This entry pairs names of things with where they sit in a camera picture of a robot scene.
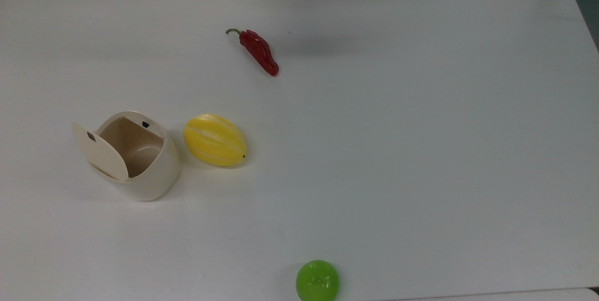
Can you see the cream round bin lid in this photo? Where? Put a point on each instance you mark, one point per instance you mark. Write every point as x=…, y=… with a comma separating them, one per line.
x=100, y=153

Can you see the cream plastic garbage bin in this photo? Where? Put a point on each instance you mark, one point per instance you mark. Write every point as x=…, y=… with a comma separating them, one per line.
x=154, y=174

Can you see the red toy chili pepper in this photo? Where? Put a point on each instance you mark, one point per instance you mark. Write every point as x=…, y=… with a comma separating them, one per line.
x=259, y=51

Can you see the yellow striped toy melon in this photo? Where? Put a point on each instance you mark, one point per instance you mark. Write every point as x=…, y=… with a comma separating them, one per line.
x=214, y=140

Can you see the green toy apple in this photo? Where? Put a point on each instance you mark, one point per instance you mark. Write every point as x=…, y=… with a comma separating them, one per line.
x=317, y=281

